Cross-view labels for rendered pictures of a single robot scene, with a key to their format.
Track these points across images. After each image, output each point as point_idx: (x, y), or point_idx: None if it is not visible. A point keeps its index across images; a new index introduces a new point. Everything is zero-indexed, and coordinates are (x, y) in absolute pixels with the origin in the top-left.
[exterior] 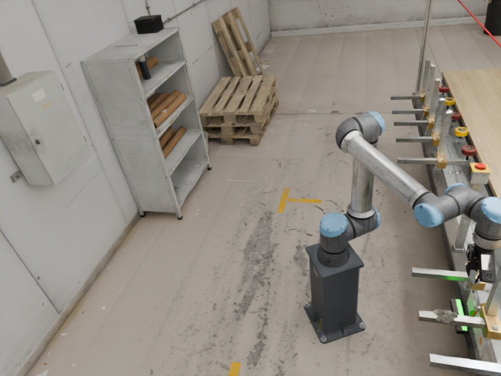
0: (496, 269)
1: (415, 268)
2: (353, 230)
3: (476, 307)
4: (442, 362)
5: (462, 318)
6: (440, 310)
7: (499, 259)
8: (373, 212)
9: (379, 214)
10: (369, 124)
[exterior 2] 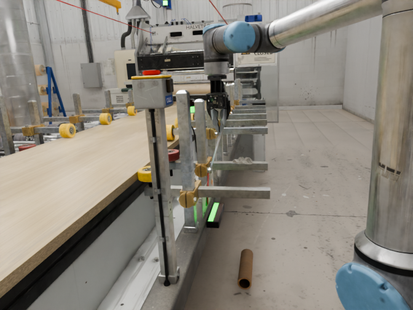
0: (115, 287)
1: (265, 190)
2: None
3: (211, 168)
4: (259, 127)
5: (228, 162)
6: (248, 158)
7: (104, 282)
8: (356, 235)
9: (343, 266)
10: None
